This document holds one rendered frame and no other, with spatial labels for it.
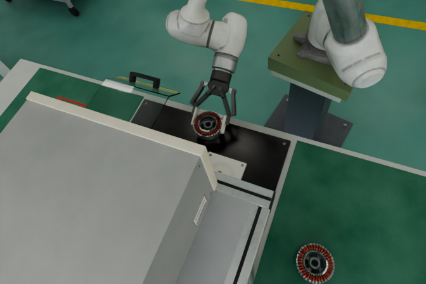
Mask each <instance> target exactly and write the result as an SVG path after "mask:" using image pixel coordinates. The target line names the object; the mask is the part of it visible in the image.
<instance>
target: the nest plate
mask: <svg viewBox="0 0 426 284"><path fill-rule="evenodd" d="M208 154H209V158H210V161H211V164H212V167H213V170H214V171H221V172H222V173H223V174H225V175H227V176H231V177H233V178H237V179H240V180H241V179H242V176H243V173H244V171H245V168H246V166H247V164H246V163H244V162H240V161H237V160H234V159H232V158H228V157H224V156H222V155H218V154H216V153H212V152H208Z"/></svg>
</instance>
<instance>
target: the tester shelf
mask: <svg viewBox="0 0 426 284"><path fill-rule="evenodd" d="M214 173H215V175H216V179H217V183H218V184H217V187H216V190H215V191H213V194H212V196H211V198H210V201H209V204H208V206H207V208H206V210H205V213H204V215H203V218H202V220H201V223H200V225H199V227H198V230H197V233H196V235H195V237H194V240H193V243H192V244H191V247H190V250H189V252H188V255H187V257H186V260H185V262H184V264H183V267H182V269H181V272H180V274H179V276H178V279H177V282H176V284H248V282H249V278H250V275H251V272H252V268H253V266H254V262H255V258H256V256H257V253H258V249H259V246H260V244H261V240H262V236H263V234H264V230H265V227H266V224H267V221H268V218H269V214H270V212H271V208H272V206H273V202H274V198H275V193H276V192H275V191H272V190H269V189H266V188H263V187H260V186H257V185H255V184H252V183H248V182H246V181H242V180H240V179H237V178H234V177H231V176H227V175H225V174H221V173H219V172H216V171H214Z"/></svg>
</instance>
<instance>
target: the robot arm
mask: <svg viewBox="0 0 426 284"><path fill-rule="evenodd" d="M206 2H207V0H189V1H188V4H187V5H185V6H183V7H182V8H181V10H174V11H172V12H170V13H169V14H168V15H167V19H166V24H165V26H166V29H167V31H168V33H169V34H170V35H171V36H172V37H173V38H175V39H177V40H179V41H181V42H185V43H187V44H191V45H193V46H198V47H204V48H209V49H211V50H213V51H215V54H214V59H213V62H212V68H214V70H212V74H211V77H210V81H209V82H204V81H201V83H200V87H199V88H198V89H197V91H196V93H195V94H194V95H193V97H192V99H191V100H190V104H192V105H193V110H192V113H191V114H192V115H193V118H192V121H191V125H193V121H194V119H195V117H196V116H197V115H198V112H199V109H200V108H199V107H198V106H200V105H201V104H202V103H203V102H204V101H205V100H206V99H207V98H208V97H209V96H210V95H215V96H216V95H217V96H220V97H221V98H222V100H223V104H224V107H225V111H226V114H227V115H224V119H223V124H222V127H221V132H220V134H224V130H225V127H226V125H228V124H229V121H230V118H231V116H236V98H235V95H236V89H234V88H233V89H232V88H229V84H230V81H231V77H232V75H231V74H233V73H235V70H236V66H237V63H238V59H239V56H240V54H241V53H242V51H243V48H244V45H245V40H246V36H247V20H246V18H245V17H244V16H242V15H240V14H238V13H234V12H229V13H228V14H227V15H225V16H224V17H223V19H222V21H215V20H211V19H210V15H209V12H208V11H207V9H205V4H206ZM294 36H295V37H294V40H295V41H297V42H299V43H301V44H302V47H301V48H300V49H299V50H298V52H297V56H298V57H299V58H308V59H310V60H314V61H318V62H321V63H325V64H328V65H331V66H332V67H333V68H334V70H335V71H336V73H337V75H338V76H339V77H340V79H341V80H342V81H344V82H345V83H346V84H348V85H350V86H351V87H355V88H366V87H370V86H372V85H374V84H376V83H377V82H378V81H380V80H381V79H382V77H383V76H384V74H385V72H386V69H387V57H386V55H385V52H384V49H383V47H382V43H381V41H380V38H379V35H378V31H377V28H376V26H375V24H374V23H373V22H372V21H371V20H370V19H368V18H366V17H365V9H364V5H363V0H318V2H317V3H316V6H315V7H314V11H313V14H312V17H311V21H310V25H309V28H308V30H307V33H306V34H301V33H295V35H294ZM206 86H208V88H209V89H208V90H207V91H206V93H205V94H204V95H203V96H202V97H201V98H200V99H199V100H198V101H197V102H196V100H197V99H198V97H199V96H200V95H201V93H202V91H203V90H204V88H205V87H206ZM228 91H229V93H230V94H231V111H232V113H231V111H230V109H229V105H228V101H227V97H226V93H227V92H228Z"/></svg>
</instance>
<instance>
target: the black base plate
mask: <svg viewBox="0 0 426 284"><path fill-rule="evenodd" d="M192 118H193V115H192V114H191V112H187V111H185V110H181V109H178V108H174V107H171V106H167V105H164V107H163V109H162V111H161V113H160V115H159V116H158V118H157V120H156V122H155V123H154V125H153V127H152V129H153V130H155V131H159V132H162V133H165V134H169V135H171V136H175V137H177V138H181V139H185V140H187V141H191V142H194V143H197V144H199V145H203V146H206V149H207V152H212V153H216V154H218V155H222V156H224V157H228V158H232V159H234V160H237V161H240V162H244V163H246V164H247V166H246V168H245V171H244V173H243V176H242V179H241V180H242V181H246V182H248V183H252V184H255V185H257V186H260V187H263V188H266V189H269V190H272V191H276V187H277V185H278V181H279V178H280V175H281V172H282V169H283V165H284V163H285V159H286V157H287V153H288V149H289V147H290V143H291V141H289V140H287V139H283V138H279V137H276V136H272V135H269V134H265V133H262V132H258V131H254V130H251V129H247V128H244V127H240V126H236V125H234V124H230V123H229V124H228V125H226V127H225V130H224V134H220V136H219V135H218V137H216V139H215V138H214V139H212V140H203V139H200V138H199V137H198V136H197V135H196V134H195V131H194V129H193V125H191V121H192Z"/></svg>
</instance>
